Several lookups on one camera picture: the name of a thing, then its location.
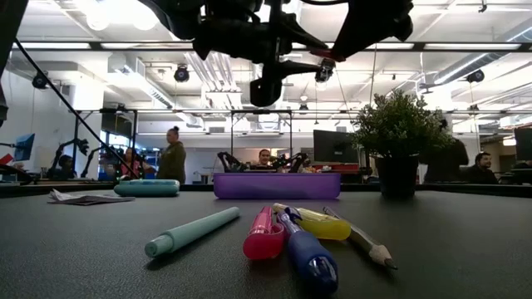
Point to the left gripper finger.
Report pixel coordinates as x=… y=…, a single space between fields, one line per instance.
x=266 y=91
x=303 y=35

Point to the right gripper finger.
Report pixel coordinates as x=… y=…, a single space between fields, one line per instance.
x=365 y=29

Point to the yellow highlighter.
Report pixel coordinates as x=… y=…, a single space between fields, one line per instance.
x=326 y=228

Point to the pink highlighter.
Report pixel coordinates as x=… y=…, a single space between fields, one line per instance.
x=262 y=244

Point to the teal marker pen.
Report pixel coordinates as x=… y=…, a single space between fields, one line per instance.
x=191 y=231

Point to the blue ballpoint pen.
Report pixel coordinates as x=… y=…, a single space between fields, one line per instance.
x=311 y=257

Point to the wooden pencil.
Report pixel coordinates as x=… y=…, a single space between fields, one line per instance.
x=374 y=250

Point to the black background robot arm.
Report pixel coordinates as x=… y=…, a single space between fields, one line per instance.
x=293 y=162
x=81 y=145
x=104 y=155
x=230 y=163

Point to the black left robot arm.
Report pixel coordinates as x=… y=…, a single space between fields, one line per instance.
x=8 y=33

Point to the black ceiling spot lamp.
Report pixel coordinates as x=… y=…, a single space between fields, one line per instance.
x=326 y=74
x=476 y=76
x=181 y=74
x=40 y=80

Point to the person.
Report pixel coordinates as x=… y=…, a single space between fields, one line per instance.
x=132 y=164
x=446 y=160
x=264 y=158
x=65 y=166
x=482 y=172
x=172 y=162

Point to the black computer monitor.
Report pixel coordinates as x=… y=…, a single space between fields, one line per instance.
x=524 y=145
x=334 y=147

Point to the purple plastic pencil case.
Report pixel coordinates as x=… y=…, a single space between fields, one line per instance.
x=276 y=187

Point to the green potted plant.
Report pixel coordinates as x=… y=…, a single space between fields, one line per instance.
x=397 y=137

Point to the blue lit monitor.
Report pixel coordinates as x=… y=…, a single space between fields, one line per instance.
x=25 y=147

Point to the black background rig frame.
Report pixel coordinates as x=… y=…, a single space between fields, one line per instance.
x=134 y=133
x=261 y=111

